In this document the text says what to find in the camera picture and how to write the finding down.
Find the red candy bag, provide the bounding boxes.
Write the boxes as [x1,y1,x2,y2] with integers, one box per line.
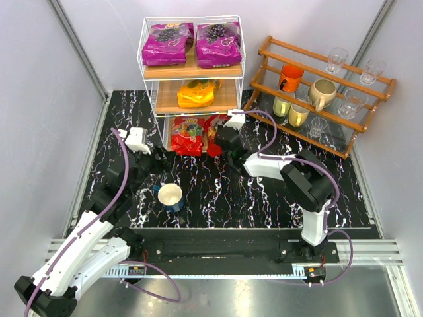
[204,114,229,157]
[171,116,205,156]

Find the yellow orange candy bag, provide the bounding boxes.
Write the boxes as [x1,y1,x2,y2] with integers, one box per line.
[177,79,223,108]

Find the purple grape candy bag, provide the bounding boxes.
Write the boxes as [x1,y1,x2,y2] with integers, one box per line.
[141,22,194,66]

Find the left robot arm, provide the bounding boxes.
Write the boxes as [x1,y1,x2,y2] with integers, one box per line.
[14,147,169,316]

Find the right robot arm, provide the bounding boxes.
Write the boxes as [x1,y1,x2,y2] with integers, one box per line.
[215,127,340,260]

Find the blue paper cup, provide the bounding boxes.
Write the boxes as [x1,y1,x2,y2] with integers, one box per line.
[153,183,184,213]

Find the light green mug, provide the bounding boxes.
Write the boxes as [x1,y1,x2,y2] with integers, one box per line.
[272,96,291,118]

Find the pale yellow mug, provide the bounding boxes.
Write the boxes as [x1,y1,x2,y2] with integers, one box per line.
[288,104,310,127]

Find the orange mug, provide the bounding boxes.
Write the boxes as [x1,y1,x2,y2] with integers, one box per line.
[278,64,304,93]

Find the clear glass bottom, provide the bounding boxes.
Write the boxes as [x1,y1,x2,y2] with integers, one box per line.
[309,117,328,138]

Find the clear glass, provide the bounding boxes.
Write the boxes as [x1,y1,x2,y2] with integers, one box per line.
[326,47,348,74]
[360,58,386,86]
[309,117,328,138]
[338,88,368,120]

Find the wooden cup rack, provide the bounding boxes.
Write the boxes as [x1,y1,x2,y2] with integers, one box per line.
[244,36,397,159]

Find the beige large mug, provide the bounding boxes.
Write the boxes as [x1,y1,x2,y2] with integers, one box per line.
[307,79,336,112]

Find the clear glass middle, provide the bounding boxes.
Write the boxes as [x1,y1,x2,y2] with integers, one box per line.
[338,88,368,120]

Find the clear glass top left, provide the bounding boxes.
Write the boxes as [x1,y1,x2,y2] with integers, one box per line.
[326,47,348,74]

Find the clear glass top right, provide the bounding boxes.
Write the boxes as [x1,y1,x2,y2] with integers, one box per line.
[360,58,386,86]

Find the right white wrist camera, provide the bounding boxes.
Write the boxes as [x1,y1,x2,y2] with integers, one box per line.
[223,109,246,131]

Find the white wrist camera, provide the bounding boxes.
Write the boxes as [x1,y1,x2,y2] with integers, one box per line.
[223,109,246,131]
[118,127,151,155]

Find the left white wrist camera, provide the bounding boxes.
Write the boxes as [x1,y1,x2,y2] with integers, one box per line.
[118,127,151,155]

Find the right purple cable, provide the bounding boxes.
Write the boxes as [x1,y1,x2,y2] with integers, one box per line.
[231,110,356,287]

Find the purple cable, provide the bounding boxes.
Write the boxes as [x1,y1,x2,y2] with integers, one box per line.
[22,127,182,317]
[231,110,356,287]

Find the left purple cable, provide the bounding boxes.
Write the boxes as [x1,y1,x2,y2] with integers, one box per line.
[22,127,182,317]

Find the white wire wooden shelf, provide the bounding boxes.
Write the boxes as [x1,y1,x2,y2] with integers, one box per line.
[137,15,245,149]

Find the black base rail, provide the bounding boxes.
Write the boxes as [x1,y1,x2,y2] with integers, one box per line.
[135,228,340,279]

